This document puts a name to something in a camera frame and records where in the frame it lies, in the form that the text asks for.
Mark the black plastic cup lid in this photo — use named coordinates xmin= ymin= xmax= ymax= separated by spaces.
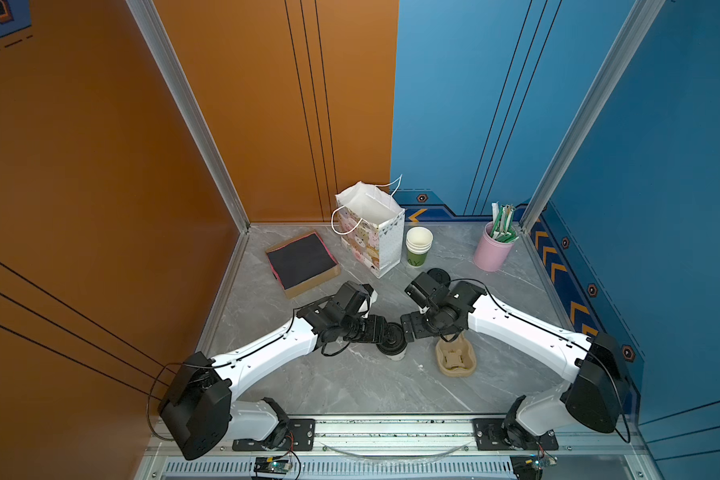
xmin=376 ymin=331 xmax=407 ymax=357

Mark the white paper cup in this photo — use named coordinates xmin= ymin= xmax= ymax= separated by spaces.
xmin=386 ymin=351 xmax=405 ymax=361

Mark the cartoon animal paper gift bag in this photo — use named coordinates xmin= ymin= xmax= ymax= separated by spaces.
xmin=330 ymin=176 xmax=405 ymax=278

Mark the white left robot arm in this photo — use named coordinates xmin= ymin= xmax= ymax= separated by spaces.
xmin=158 ymin=281 xmax=407 ymax=461

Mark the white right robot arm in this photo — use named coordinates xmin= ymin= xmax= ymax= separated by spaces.
xmin=401 ymin=272 xmax=630 ymax=449

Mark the stack of pulp cup carriers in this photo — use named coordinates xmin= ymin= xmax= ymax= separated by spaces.
xmin=435 ymin=334 xmax=478 ymax=378

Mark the stack of black cup lids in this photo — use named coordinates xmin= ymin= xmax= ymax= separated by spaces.
xmin=427 ymin=268 xmax=452 ymax=286

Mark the cardboard napkin box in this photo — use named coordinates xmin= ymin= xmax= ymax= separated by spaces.
xmin=265 ymin=230 xmax=341 ymax=299

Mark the pink straw holder cup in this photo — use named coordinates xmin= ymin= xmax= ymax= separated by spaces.
xmin=473 ymin=222 xmax=515 ymax=272

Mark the stack of green paper cups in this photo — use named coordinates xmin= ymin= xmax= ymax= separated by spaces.
xmin=405 ymin=227 xmax=434 ymax=267

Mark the bundle of wrapped straws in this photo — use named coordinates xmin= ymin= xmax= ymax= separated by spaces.
xmin=489 ymin=202 xmax=517 ymax=243

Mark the small green circuit board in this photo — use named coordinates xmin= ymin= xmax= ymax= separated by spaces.
xmin=252 ymin=457 xmax=294 ymax=479

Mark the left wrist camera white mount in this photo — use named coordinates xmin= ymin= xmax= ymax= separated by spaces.
xmin=359 ymin=284 xmax=378 ymax=317

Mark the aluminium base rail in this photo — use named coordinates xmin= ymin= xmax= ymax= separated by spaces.
xmin=135 ymin=413 xmax=662 ymax=479

